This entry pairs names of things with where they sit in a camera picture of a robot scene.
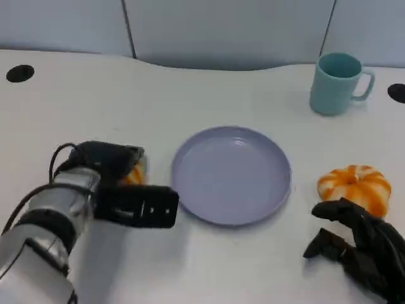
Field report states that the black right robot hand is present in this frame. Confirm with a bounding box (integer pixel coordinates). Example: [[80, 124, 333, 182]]
[[302, 198, 405, 304]]

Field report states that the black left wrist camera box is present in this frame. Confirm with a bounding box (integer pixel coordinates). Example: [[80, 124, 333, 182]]
[[93, 185, 180, 229]]

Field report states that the pale green mug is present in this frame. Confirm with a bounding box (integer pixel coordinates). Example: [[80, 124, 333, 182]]
[[309, 53, 377, 117]]

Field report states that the blue-grey partition panel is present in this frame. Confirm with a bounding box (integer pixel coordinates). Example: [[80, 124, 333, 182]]
[[0, 0, 137, 59], [321, 0, 405, 69], [121, 0, 336, 72]]

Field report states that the orange and white toy bread roll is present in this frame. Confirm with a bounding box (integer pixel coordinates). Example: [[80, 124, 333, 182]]
[[317, 163, 392, 219], [121, 155, 149, 186]]

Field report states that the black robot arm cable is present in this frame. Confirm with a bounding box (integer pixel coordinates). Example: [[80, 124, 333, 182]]
[[49, 142, 78, 183], [0, 183, 92, 237]]

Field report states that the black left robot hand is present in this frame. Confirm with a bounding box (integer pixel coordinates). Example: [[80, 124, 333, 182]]
[[68, 141, 146, 185]]

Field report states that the black table cable hole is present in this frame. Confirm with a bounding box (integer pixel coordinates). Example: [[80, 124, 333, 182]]
[[5, 65, 35, 84], [387, 84, 405, 104]]

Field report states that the lilac plate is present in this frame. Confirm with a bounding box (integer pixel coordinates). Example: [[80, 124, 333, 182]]
[[171, 125, 292, 226]]

